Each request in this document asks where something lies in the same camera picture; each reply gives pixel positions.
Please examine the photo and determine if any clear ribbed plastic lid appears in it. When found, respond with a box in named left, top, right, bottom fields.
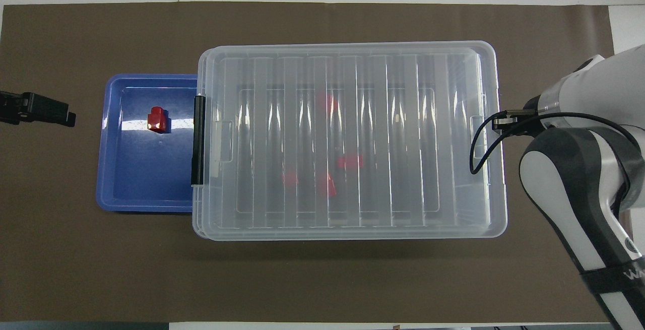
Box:
left=198, top=41, right=508, bottom=241

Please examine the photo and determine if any blue plastic tray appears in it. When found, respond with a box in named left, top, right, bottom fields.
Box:
left=96, top=74, right=200, bottom=213

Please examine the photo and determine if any clear plastic storage box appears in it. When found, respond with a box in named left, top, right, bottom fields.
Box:
left=191, top=47, right=505, bottom=240

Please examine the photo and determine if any brown table mat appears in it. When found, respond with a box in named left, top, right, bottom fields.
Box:
left=2, top=2, right=641, bottom=323

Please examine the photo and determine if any black box latch handle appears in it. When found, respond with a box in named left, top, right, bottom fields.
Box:
left=191, top=95, right=205, bottom=186

